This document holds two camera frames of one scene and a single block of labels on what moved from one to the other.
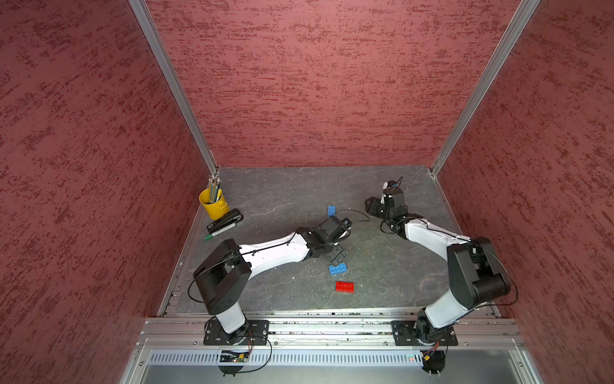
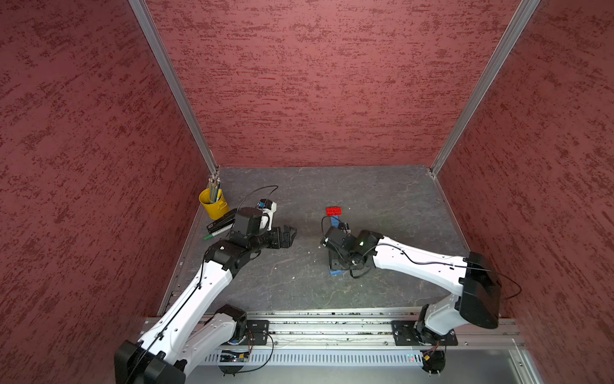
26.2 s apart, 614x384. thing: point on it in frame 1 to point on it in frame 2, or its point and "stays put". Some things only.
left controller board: (227, 356) stays put
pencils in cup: (214, 188) stays put
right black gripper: (372, 205) to (336, 262)
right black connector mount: (433, 362) stays put
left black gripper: (338, 254) to (287, 239)
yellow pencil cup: (215, 210) stays put
